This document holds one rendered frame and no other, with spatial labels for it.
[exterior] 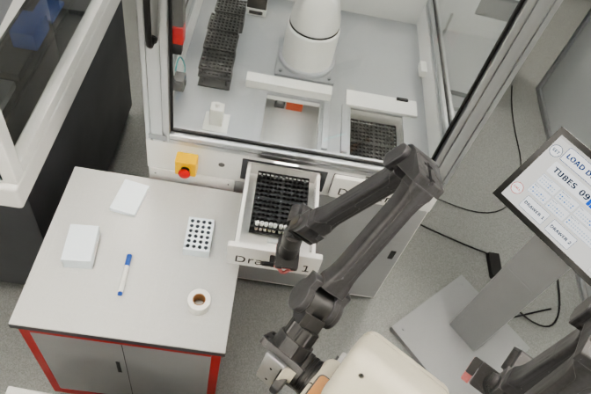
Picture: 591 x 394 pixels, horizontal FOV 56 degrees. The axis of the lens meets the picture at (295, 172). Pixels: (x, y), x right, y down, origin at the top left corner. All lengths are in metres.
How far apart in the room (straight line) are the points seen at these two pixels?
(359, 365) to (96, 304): 0.94
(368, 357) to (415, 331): 1.63
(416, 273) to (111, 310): 1.62
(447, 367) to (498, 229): 0.91
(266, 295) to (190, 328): 0.95
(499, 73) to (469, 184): 1.81
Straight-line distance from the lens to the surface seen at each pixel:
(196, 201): 1.96
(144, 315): 1.76
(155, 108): 1.77
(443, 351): 2.72
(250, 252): 1.70
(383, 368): 1.09
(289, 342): 1.24
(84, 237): 1.85
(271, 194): 1.82
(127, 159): 3.05
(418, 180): 1.16
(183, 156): 1.88
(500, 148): 3.66
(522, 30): 1.53
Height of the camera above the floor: 2.37
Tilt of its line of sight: 51 degrees down
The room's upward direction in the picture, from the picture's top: 15 degrees clockwise
